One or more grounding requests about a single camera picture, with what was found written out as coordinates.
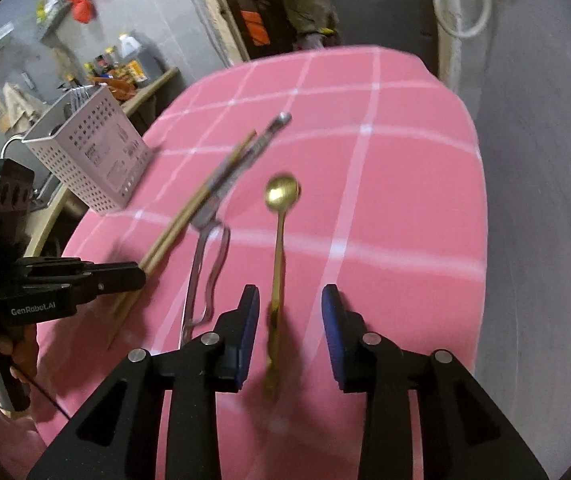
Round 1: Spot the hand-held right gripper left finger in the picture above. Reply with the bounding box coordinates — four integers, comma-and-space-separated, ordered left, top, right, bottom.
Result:
26, 284, 261, 480

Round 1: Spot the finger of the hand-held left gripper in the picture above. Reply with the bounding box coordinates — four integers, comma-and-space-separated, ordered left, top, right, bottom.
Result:
18, 256, 147, 307

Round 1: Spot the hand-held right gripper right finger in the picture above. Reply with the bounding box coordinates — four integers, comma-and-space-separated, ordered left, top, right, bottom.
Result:
321, 284, 550, 480

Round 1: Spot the loop-handle metal peeler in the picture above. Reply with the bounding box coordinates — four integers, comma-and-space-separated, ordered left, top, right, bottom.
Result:
180, 222, 232, 349

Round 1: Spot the white perforated utensil holder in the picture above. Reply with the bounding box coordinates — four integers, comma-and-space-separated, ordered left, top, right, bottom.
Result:
22, 84, 154, 214

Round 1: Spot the gold spoon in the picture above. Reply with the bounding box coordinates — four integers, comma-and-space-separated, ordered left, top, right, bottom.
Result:
264, 174, 302, 401

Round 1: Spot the straight metal peeler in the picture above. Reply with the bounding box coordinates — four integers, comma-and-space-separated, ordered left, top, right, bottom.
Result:
193, 112, 293, 231

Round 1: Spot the person's left hand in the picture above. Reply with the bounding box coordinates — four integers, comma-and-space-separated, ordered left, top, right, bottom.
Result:
0, 326, 40, 386

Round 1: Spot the steel faucet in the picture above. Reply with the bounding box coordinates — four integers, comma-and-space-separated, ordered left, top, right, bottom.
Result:
0, 135, 27, 159

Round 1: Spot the pink checked tablecloth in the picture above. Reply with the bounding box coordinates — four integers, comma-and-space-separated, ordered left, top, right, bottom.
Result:
30, 45, 489, 480

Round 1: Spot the beige towel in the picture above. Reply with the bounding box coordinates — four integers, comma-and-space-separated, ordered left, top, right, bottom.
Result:
3, 82, 47, 127

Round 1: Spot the orange packet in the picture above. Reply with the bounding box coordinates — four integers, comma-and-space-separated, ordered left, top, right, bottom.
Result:
90, 75, 135, 102

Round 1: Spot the clear oil jug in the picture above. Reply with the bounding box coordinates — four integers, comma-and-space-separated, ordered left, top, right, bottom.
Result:
118, 33, 141, 61

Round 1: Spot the red plastic bag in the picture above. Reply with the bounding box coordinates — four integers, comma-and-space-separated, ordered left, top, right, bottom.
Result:
68, 0, 95, 24

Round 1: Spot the white floor bag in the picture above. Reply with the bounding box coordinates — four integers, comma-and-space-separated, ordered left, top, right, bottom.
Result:
293, 26, 339, 52

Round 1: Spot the grey cabinet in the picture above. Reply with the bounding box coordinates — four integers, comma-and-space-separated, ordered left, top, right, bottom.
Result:
332, 0, 439, 77

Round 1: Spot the black cable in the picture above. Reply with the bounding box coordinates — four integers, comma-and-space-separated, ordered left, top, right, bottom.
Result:
0, 340, 72, 420

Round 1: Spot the metal wall shelf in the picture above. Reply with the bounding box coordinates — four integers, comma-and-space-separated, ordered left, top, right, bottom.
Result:
34, 7, 74, 44

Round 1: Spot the white cable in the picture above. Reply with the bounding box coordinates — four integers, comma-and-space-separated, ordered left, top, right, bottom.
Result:
172, 0, 227, 67

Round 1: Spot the wooden door frame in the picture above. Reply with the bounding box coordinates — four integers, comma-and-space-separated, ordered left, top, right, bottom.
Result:
190, 0, 462, 92

